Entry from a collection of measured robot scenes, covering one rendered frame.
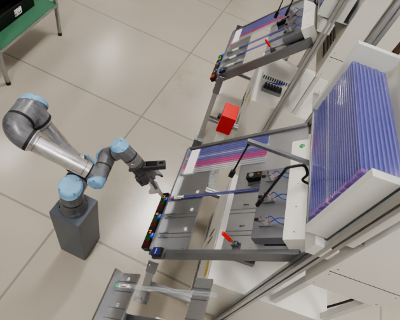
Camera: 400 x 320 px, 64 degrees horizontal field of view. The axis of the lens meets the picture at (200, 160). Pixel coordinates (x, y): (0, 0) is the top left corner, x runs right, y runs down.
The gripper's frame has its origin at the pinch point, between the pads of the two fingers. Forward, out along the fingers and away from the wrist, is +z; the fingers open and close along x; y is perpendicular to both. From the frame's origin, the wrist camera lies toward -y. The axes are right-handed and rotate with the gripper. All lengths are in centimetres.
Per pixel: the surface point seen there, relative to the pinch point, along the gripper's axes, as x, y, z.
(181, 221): 18.2, -3.3, 10.5
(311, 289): 37, -41, 78
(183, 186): -4.8, -5.8, 10.3
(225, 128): -59, -32, 25
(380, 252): 66, -75, 10
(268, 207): 36, -47, 6
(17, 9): -190, 88, -101
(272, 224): 44, -47, 6
